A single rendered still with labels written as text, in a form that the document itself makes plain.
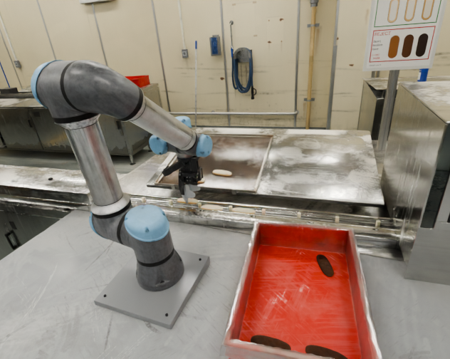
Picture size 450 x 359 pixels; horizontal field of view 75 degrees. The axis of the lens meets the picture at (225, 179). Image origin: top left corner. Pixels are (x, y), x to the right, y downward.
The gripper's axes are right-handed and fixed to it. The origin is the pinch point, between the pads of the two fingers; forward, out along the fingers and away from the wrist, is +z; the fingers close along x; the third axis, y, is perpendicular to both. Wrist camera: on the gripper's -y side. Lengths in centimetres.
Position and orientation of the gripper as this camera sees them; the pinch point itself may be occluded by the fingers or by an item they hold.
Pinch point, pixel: (187, 197)
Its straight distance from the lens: 128.6
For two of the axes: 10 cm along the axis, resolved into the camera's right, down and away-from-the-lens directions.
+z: 0.7, 8.9, 4.5
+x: 2.9, -4.5, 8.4
